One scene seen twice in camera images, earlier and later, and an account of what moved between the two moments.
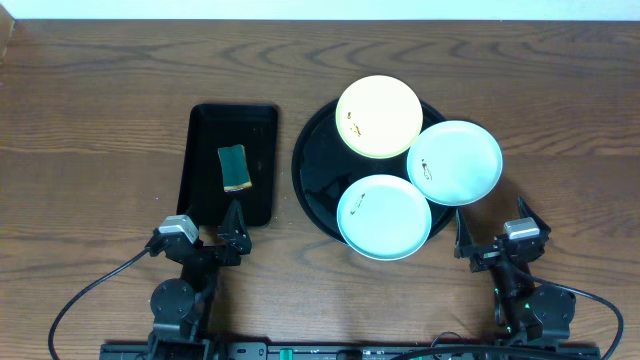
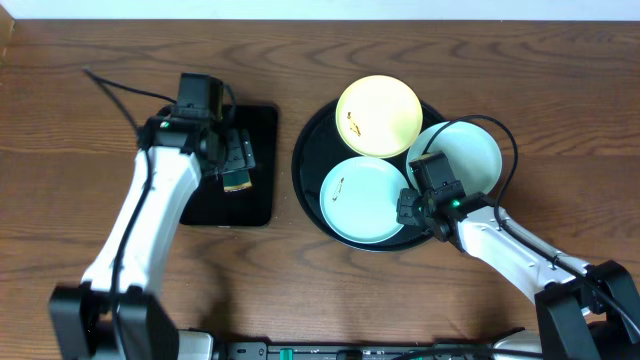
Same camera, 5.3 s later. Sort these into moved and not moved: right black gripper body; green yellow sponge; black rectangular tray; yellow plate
Moved: right black gripper body
Not moved: yellow plate; black rectangular tray; green yellow sponge
